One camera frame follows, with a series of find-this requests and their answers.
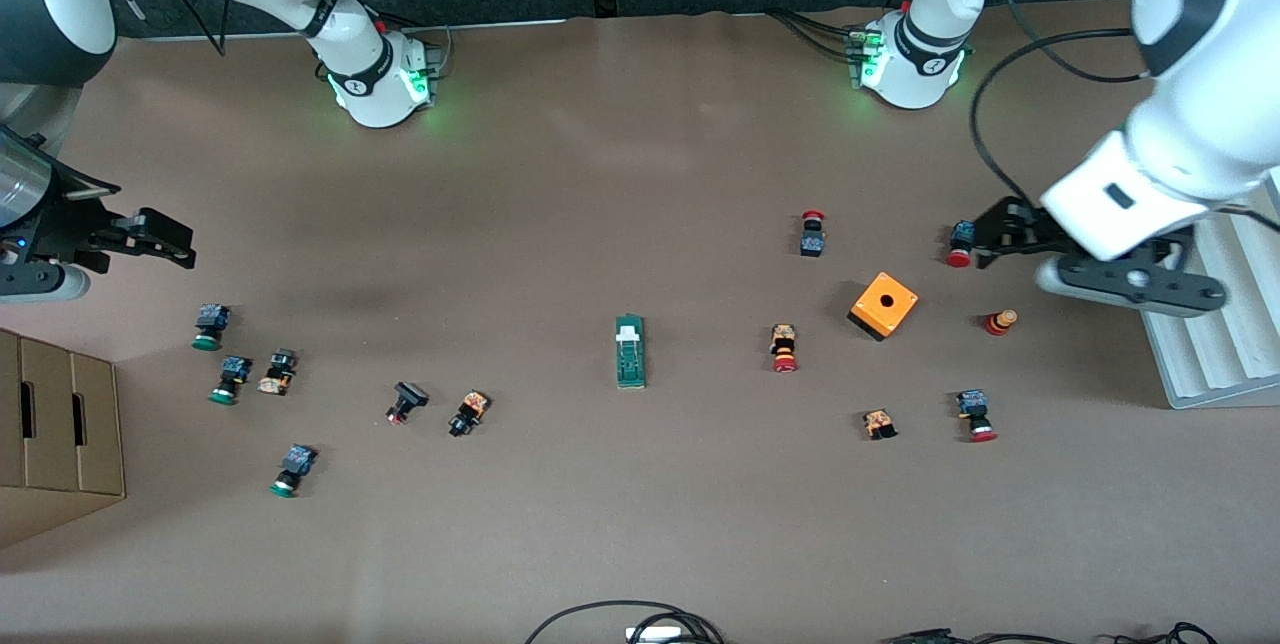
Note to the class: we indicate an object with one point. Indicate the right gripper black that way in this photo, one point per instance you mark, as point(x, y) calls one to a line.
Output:
point(68, 221)

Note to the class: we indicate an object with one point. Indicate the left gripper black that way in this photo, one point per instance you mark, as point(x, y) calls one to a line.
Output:
point(1022, 227)

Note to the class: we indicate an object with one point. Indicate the green load switch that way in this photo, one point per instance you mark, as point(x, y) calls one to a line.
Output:
point(630, 364)

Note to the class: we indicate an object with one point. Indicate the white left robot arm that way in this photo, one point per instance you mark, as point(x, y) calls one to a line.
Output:
point(1200, 124)

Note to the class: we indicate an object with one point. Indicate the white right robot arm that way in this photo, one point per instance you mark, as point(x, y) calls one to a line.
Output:
point(370, 84)

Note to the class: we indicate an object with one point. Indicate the green push button blue block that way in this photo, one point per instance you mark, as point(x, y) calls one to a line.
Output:
point(233, 371)
point(297, 462)
point(210, 319)

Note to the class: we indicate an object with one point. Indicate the small red orange button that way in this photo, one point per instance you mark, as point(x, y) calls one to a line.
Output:
point(997, 324)

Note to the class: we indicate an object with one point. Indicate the red mushroom button blue block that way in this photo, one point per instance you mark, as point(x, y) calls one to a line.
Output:
point(961, 236)
point(812, 244)
point(972, 406)

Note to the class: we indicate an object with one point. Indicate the grey ribbed tray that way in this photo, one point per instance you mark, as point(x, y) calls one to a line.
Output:
point(1220, 354)

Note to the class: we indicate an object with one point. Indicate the brown cardboard box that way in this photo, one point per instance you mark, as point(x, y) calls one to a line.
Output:
point(60, 424)

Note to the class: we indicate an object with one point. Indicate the orange white contact block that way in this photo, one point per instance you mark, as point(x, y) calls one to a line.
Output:
point(879, 423)

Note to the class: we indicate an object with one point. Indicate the black button red tip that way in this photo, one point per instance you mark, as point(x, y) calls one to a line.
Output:
point(408, 396)

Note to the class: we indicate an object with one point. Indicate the red button tan block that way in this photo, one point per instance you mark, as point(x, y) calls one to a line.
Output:
point(784, 349)

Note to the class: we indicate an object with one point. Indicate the black button orange block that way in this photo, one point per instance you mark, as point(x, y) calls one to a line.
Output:
point(468, 412)

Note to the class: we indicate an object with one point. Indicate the brown paper table cover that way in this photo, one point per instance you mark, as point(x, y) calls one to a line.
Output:
point(640, 524)

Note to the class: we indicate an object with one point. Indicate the white plug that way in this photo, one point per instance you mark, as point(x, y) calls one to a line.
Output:
point(655, 635)

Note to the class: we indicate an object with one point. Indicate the orange button enclosure box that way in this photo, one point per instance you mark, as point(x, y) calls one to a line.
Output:
point(900, 296)

